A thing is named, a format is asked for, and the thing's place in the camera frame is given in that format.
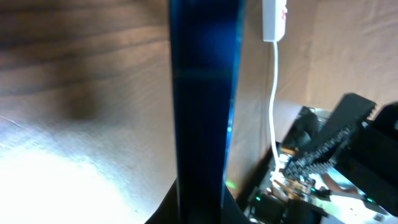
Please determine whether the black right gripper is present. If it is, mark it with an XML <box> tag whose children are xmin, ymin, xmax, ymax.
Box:
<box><xmin>298</xmin><ymin>93</ymin><xmax>397</xmax><ymax>217</ymax></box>

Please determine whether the blue Galaxy smartphone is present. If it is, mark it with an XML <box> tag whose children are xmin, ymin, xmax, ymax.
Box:
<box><xmin>169</xmin><ymin>0</ymin><xmax>244</xmax><ymax>223</ymax></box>

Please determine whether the white power strip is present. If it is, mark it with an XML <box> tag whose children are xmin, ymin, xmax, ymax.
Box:
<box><xmin>262</xmin><ymin>0</ymin><xmax>288</xmax><ymax>42</ymax></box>

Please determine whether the white power strip cord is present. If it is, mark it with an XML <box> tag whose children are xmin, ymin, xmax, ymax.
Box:
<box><xmin>267</xmin><ymin>40</ymin><xmax>281</xmax><ymax>175</ymax></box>

